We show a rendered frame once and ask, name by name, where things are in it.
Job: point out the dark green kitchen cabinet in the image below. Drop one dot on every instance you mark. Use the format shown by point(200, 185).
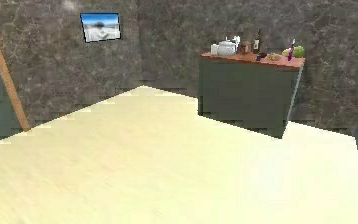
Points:
point(247, 93)

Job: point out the green leafy lettuce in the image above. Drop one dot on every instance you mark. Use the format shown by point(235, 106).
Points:
point(298, 51)

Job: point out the white cup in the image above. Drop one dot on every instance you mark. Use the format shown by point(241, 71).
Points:
point(214, 49)

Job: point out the white kettle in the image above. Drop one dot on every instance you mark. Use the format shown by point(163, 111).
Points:
point(227, 48)

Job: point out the brown round jar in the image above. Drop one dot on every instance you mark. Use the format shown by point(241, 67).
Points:
point(244, 47)

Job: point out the small dark bowl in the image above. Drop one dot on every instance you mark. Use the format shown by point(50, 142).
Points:
point(261, 55)

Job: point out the dark wine bottle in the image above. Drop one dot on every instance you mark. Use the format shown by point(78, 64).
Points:
point(256, 43)

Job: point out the tan bread loaf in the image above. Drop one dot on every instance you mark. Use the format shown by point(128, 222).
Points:
point(274, 57)

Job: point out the framed blue white picture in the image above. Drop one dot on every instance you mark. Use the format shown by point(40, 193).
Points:
point(100, 27)

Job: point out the purple spray bottle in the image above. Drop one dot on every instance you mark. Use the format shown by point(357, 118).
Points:
point(291, 51)

